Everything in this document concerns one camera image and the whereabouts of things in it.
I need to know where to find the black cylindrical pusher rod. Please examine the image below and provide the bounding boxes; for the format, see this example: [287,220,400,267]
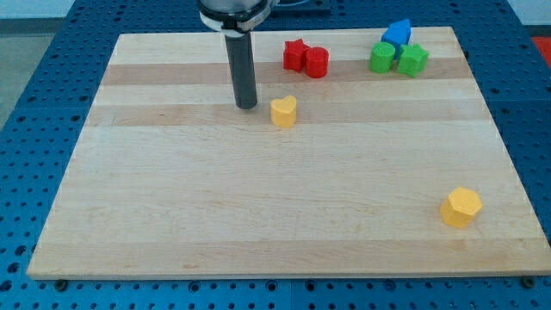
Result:
[225,33,257,109]

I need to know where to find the yellow heart block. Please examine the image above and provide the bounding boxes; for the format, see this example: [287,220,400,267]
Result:
[269,96,297,128]

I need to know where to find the yellow hexagon block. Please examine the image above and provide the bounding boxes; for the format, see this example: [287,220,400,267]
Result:
[440,187,483,228]

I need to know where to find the red star block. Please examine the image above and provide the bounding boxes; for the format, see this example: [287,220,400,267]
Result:
[283,39,310,72]

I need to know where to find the red cylinder block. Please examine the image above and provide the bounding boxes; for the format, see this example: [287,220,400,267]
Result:
[305,46,329,78]

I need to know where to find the green cylinder block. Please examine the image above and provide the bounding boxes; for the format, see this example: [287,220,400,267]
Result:
[369,41,396,73]

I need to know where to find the blue pentagon block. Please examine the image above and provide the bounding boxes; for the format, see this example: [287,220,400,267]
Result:
[381,19,412,59]

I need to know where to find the wooden board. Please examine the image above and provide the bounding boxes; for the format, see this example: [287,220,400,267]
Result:
[27,27,550,280]

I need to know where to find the green star block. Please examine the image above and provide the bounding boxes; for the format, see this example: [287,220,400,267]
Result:
[397,44,430,78]

